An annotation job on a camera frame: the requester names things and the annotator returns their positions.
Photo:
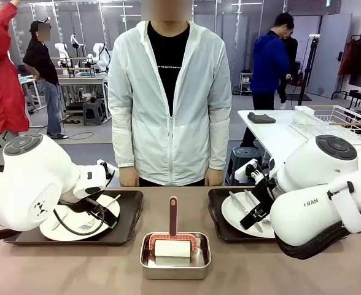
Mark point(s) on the dark brown serving tray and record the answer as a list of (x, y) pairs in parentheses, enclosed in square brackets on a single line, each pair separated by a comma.
[(128, 212), (215, 222)]

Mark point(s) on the white background desk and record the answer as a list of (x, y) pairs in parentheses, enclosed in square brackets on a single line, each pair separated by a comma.
[(30, 81)]

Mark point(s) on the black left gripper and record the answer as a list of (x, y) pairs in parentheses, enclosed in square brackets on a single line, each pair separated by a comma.
[(90, 206)]

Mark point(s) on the white background workbench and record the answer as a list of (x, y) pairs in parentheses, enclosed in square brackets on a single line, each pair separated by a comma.
[(82, 80)]

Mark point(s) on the person's left hand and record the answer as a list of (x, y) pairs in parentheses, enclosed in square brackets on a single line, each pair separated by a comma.
[(214, 178)]

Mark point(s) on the person's right forearm white sleeve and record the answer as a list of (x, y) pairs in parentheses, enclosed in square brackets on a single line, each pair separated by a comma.
[(120, 138)]

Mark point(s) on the white round plate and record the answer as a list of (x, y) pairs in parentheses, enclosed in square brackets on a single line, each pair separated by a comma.
[(82, 219), (229, 213)]

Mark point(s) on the person in white jacket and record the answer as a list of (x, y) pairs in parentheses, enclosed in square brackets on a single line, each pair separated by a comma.
[(156, 116)]

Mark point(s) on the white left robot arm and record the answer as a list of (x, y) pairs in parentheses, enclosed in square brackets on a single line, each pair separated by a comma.
[(30, 172)]

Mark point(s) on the person in blue hoodie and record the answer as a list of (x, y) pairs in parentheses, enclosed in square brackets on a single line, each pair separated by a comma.
[(266, 61)]

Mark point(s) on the folded grey cloth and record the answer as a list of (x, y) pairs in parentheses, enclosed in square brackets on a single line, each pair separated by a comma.
[(260, 118)]

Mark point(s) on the red hanging garment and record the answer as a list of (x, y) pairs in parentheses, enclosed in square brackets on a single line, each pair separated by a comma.
[(347, 58)]

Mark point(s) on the person in black clothes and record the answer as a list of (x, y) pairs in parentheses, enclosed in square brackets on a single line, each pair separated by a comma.
[(292, 52)]

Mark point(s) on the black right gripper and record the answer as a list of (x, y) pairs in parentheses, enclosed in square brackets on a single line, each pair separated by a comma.
[(263, 195)]

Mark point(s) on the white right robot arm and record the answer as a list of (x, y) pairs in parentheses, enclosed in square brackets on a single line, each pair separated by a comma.
[(321, 172)]

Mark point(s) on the person's left forearm white sleeve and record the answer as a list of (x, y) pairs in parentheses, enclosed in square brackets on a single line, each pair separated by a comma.
[(218, 141)]

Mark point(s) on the black clothes rack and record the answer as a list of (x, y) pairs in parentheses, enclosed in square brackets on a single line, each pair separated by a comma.
[(360, 37)]

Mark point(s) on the rectangular steel tray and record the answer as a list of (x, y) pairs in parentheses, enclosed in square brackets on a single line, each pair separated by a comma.
[(174, 273)]

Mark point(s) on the grey plastic stool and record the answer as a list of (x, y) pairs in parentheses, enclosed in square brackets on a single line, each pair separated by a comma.
[(93, 114), (245, 153)]

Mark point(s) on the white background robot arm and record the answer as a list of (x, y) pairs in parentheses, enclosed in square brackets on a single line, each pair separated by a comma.
[(101, 55), (62, 52)]

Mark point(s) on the black stand with white box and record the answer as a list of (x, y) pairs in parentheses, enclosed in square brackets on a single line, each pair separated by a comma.
[(314, 36)]

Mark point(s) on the white shoe rack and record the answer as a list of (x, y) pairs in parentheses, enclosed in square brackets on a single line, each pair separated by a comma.
[(245, 80)]

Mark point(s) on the person's right hand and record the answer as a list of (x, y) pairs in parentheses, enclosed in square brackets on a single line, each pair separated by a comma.
[(129, 177)]

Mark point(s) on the silver fork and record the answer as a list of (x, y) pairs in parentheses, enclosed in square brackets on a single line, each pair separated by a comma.
[(250, 196), (113, 200)]

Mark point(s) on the clear plastic container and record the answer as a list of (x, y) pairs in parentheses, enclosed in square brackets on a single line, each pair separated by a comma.
[(303, 116)]

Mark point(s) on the silver knife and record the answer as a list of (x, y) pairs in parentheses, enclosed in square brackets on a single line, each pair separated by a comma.
[(56, 225), (237, 201)]

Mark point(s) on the person in black shirt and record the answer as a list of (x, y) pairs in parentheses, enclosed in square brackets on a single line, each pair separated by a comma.
[(40, 61)]

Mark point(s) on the white side table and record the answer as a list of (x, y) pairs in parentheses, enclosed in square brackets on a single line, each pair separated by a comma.
[(269, 135)]

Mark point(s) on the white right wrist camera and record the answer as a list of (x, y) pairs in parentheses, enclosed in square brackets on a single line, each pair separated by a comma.
[(244, 172)]

